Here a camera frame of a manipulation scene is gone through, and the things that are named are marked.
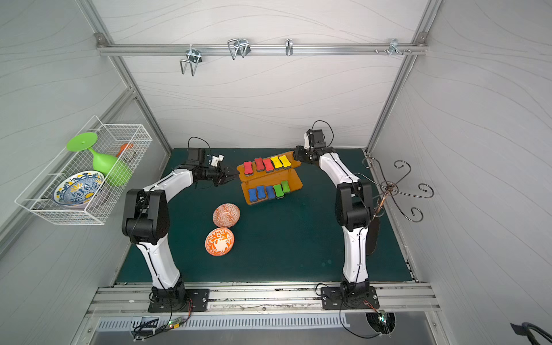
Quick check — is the white wire basket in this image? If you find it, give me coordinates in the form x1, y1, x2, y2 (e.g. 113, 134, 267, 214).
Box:
15, 116, 152, 226

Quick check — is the green plastic wine glass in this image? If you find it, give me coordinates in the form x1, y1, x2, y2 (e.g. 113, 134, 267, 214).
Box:
66, 132, 132, 187

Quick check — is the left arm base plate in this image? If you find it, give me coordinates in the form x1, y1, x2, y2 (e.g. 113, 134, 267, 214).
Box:
147, 287, 210, 313

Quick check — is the metal scroll hook stand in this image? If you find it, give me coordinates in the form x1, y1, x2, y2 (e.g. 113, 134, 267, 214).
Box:
357, 156, 435, 257

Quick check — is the right base cable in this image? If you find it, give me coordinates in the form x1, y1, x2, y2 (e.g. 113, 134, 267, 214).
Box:
314, 281, 397, 344

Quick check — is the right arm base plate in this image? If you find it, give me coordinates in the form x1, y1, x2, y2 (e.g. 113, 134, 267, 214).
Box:
319, 286, 380, 311

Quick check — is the green eraser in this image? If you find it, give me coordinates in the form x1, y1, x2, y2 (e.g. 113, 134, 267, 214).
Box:
280, 181, 291, 194
273, 184, 285, 198

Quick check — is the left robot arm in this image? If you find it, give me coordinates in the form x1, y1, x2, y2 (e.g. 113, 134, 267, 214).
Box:
122, 164, 237, 311

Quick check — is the red eraser top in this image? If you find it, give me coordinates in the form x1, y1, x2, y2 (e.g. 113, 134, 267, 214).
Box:
262, 158, 275, 173
254, 158, 265, 172

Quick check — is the blue eraser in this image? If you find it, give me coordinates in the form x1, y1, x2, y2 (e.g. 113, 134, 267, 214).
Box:
248, 188, 258, 204
265, 185, 276, 200
256, 185, 267, 201

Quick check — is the orange utensil in basket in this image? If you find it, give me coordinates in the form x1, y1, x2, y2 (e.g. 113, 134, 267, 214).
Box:
116, 143, 133, 158

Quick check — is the left base cable bundle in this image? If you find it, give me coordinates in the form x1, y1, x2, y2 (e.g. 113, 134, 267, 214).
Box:
130, 297, 193, 342

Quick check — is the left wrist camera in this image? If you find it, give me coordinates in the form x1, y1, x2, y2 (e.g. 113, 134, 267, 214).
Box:
185, 148, 224, 168

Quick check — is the blue yellow ceramic bowl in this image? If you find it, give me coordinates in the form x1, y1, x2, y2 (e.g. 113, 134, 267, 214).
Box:
53, 170, 105, 207

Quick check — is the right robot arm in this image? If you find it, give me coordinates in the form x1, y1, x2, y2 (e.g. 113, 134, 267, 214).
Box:
293, 146, 373, 299

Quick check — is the yellow eraser top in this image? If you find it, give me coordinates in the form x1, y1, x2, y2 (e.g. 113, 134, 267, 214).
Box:
270, 156, 283, 170
278, 155, 291, 169

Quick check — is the double prong metal hook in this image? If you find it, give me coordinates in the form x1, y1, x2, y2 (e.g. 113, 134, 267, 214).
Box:
180, 46, 203, 76

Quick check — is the white vent strip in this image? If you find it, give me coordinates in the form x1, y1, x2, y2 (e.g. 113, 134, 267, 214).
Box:
96, 313, 350, 332

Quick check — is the looped metal hook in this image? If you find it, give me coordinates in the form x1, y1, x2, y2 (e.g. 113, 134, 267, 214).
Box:
227, 38, 251, 60

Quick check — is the orange geometric pattern bowl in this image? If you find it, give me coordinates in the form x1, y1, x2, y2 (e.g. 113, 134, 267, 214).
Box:
212, 203, 241, 228

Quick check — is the right metal bracket hook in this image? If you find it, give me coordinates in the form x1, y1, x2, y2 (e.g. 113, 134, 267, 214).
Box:
374, 39, 412, 56

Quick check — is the aluminium crossbar rail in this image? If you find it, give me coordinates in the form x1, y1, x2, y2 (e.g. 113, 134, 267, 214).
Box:
98, 42, 429, 58

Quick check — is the small metal hook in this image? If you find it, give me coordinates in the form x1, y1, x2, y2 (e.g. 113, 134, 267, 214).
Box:
285, 38, 293, 57

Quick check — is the orange floral pattern bowl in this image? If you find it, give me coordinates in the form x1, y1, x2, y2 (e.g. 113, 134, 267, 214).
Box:
204, 228, 235, 257

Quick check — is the orange wooden two-tier shelf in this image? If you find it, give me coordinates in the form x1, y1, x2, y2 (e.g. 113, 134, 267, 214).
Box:
237, 151, 303, 205

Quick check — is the pink eraser leftmost top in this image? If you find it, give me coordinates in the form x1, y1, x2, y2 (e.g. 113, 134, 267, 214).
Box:
243, 161, 254, 176

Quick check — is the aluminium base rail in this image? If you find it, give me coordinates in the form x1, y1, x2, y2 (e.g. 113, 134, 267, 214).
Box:
85, 282, 441, 318

